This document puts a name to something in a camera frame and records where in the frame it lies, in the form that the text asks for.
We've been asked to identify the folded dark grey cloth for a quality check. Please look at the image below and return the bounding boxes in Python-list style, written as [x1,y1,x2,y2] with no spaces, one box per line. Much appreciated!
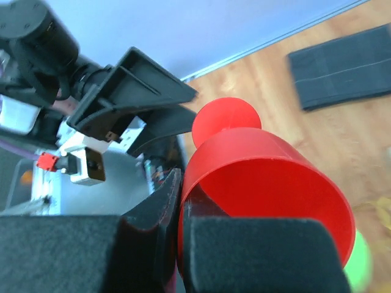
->
[287,24,390,111]

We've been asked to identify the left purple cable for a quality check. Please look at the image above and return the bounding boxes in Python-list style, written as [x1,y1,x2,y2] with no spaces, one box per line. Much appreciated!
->
[0,139,40,161]

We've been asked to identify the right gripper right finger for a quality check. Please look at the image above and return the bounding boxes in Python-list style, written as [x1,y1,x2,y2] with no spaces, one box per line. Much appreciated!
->
[182,187,351,292]

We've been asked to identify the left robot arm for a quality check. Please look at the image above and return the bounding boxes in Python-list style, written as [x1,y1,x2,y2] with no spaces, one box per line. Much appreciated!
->
[1,1,197,156]

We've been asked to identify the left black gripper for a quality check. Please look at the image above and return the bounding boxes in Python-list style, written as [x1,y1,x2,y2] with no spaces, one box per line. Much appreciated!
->
[67,47,197,156]

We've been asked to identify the red wine glass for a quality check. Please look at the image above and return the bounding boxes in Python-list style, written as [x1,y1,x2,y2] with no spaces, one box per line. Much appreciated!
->
[181,97,356,267]

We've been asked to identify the green wine glass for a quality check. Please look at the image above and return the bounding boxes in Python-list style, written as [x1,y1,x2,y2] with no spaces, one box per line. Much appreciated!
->
[344,230,373,293]

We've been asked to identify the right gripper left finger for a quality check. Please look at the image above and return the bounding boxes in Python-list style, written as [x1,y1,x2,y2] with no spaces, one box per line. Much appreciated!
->
[1,168,181,292]

